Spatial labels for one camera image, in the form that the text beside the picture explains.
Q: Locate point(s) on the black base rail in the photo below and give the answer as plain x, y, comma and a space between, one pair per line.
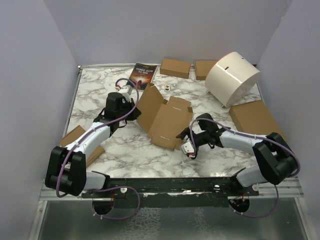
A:
171, 192

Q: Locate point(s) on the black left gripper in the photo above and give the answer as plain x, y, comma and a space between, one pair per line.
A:
134, 115

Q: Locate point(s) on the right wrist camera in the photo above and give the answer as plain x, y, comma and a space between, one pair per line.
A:
188, 150

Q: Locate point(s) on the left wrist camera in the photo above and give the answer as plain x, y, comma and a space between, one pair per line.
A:
125, 90

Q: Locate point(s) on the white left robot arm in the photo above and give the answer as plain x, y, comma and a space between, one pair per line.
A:
67, 172

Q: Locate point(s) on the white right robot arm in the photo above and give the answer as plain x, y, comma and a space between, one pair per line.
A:
275, 160

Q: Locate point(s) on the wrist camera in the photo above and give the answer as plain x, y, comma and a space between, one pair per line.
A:
188, 150
125, 90

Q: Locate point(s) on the white cylindrical drum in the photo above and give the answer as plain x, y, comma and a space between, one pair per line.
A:
231, 78

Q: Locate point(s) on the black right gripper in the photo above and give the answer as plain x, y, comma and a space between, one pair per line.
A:
185, 132

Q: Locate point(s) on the small cartoon figure eraser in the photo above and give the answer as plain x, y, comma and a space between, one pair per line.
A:
167, 87

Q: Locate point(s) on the Three Days To See book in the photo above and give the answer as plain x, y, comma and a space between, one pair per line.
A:
142, 75

